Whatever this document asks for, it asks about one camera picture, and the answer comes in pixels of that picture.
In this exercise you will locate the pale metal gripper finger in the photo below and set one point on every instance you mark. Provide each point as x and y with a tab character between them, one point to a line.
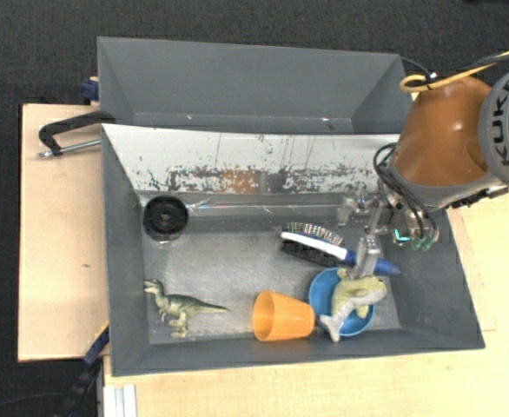
373	254
361	256

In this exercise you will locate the pale yellow toy shark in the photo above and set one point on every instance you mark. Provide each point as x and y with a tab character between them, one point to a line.
354	295

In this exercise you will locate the blue and white brush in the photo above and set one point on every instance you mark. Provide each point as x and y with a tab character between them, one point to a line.
313	241

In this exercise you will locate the blue plastic bowl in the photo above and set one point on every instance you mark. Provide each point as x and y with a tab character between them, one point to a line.
321	295

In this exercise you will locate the orange plastic cup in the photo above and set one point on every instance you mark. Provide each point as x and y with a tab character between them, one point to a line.
282	317

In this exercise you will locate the green toy dinosaur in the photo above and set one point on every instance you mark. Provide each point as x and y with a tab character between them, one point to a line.
177	306

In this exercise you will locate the black round ribbed disc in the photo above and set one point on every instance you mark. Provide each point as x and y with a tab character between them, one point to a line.
165	217

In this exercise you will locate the grey metal bin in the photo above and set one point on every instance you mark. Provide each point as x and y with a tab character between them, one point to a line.
246	85

